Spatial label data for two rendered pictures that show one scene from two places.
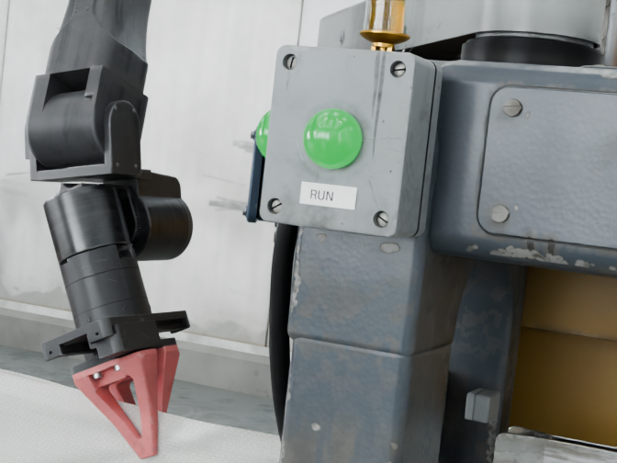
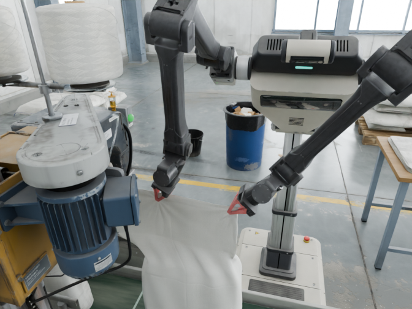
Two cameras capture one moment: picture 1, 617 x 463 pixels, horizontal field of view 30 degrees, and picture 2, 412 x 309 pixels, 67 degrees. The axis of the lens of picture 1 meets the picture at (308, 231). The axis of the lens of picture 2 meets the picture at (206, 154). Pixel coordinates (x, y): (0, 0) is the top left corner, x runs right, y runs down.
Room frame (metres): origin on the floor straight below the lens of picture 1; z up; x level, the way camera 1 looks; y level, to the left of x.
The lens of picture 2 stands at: (1.77, 0.13, 1.69)
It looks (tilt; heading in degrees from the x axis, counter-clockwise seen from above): 27 degrees down; 171
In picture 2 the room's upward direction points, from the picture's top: 1 degrees counter-clockwise
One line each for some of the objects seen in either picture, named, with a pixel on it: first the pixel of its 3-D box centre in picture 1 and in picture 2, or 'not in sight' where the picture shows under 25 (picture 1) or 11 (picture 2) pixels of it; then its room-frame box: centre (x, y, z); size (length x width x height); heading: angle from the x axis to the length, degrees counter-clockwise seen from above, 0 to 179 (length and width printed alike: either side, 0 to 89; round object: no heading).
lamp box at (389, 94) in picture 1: (352, 141); (121, 116); (0.59, -0.02, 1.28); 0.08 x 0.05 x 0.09; 66
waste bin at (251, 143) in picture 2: not in sight; (244, 136); (-1.25, 1.03, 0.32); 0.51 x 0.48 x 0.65; 156
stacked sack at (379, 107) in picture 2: not in sight; (387, 102); (-1.68, 3.05, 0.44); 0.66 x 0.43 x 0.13; 156
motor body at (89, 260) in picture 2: not in sight; (81, 223); (1.13, -0.08, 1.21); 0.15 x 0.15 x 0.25
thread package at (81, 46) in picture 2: not in sight; (82, 43); (0.99, -0.03, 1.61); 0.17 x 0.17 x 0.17
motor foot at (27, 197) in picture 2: not in sight; (35, 204); (1.13, -0.17, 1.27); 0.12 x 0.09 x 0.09; 156
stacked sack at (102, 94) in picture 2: not in sight; (89, 90); (-2.70, -0.81, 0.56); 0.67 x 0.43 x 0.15; 66
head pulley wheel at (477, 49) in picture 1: (531, 67); not in sight; (0.74, -0.13, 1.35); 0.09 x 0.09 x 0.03
